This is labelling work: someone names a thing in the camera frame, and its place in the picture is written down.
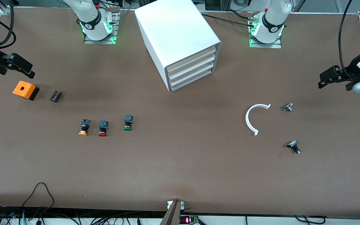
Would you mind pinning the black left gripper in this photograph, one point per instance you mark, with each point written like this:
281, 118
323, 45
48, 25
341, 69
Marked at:
351, 70

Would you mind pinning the green push button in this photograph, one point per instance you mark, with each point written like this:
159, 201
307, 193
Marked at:
128, 122

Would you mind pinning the tall white drawer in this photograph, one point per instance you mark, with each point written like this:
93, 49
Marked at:
195, 76

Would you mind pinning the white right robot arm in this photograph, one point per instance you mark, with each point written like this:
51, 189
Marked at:
89, 15

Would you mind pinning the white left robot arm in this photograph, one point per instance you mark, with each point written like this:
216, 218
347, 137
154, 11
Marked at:
273, 18

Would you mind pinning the orange button box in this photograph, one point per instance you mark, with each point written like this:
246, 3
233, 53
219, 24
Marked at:
23, 88

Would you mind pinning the yellow push button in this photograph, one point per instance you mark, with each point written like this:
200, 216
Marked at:
84, 126

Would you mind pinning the red push button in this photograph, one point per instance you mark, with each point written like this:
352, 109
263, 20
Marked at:
102, 128

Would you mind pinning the slim white drawer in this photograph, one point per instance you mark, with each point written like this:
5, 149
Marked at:
192, 65

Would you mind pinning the cream drawer front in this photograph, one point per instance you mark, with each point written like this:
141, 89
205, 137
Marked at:
192, 57

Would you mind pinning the white drawer cabinet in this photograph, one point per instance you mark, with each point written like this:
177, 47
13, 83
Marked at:
173, 28

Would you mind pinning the small black contact block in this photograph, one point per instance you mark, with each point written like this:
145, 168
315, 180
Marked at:
56, 96

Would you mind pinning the white curved plastic piece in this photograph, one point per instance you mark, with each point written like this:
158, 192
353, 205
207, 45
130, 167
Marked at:
247, 120

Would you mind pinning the device with red light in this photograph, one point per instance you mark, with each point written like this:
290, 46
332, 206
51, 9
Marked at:
187, 220

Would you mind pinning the silver knob switch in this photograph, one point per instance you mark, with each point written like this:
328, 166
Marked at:
287, 107

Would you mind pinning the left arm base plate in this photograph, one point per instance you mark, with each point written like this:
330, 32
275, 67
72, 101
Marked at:
266, 45

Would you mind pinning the black key switch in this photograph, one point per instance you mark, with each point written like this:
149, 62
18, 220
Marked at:
293, 146

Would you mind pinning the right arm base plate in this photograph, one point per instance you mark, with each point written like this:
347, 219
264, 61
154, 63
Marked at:
100, 42

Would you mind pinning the camera mounting post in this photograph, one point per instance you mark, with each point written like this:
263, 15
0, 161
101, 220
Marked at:
172, 214

